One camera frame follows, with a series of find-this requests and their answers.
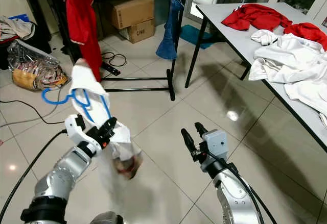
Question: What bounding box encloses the white garment with brown patch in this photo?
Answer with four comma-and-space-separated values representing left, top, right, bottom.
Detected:
71, 60, 145, 219

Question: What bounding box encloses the white printed T-shirt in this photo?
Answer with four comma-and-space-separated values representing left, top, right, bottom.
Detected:
249, 33, 327, 128

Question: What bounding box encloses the black power strip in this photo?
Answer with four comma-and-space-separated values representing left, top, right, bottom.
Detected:
101, 62, 122, 77

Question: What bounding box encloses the grey robot foot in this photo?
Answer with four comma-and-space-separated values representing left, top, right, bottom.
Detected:
89, 211, 123, 224

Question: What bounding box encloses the clear plastic bag of items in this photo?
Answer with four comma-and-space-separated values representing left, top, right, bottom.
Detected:
8, 40, 71, 91

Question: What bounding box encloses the blue denim garment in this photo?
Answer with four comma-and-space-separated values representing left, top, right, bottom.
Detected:
156, 0, 184, 60

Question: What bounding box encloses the teal floor mat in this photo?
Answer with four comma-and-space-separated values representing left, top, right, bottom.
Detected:
179, 24, 207, 46

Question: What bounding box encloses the small printed cardboard box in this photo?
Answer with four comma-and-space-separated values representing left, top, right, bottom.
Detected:
120, 19, 156, 43

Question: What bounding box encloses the red shirt with white stripe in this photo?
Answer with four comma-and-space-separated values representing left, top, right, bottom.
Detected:
65, 0, 103, 82

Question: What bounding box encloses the white table with black legs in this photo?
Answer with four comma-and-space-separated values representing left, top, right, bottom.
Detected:
184, 2, 327, 153

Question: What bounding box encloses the small crumpled white cloth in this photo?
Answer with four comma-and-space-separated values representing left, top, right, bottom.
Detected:
250, 29, 284, 46

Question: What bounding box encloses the large cardboard box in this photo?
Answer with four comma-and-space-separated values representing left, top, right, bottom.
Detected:
108, 0, 155, 30

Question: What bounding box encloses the red garment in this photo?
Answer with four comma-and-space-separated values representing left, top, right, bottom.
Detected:
284, 22, 327, 51
221, 3, 294, 32

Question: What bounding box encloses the beige crumpled cloth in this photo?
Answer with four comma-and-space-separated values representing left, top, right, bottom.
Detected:
0, 16, 37, 41

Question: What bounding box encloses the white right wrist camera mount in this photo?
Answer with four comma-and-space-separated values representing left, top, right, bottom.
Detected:
201, 130, 229, 158

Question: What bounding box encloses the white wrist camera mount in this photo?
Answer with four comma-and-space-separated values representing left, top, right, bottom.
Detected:
65, 116, 100, 151
201, 130, 229, 158

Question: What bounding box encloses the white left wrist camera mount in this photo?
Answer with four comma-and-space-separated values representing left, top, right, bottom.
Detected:
65, 116, 100, 151

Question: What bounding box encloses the clothes rack with silver rail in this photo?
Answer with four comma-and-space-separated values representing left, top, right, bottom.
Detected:
66, 0, 184, 101

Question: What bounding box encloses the black floor cable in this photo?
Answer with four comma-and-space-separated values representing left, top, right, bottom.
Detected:
0, 99, 68, 128

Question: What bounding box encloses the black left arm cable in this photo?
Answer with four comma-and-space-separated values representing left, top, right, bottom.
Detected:
0, 129, 68, 222

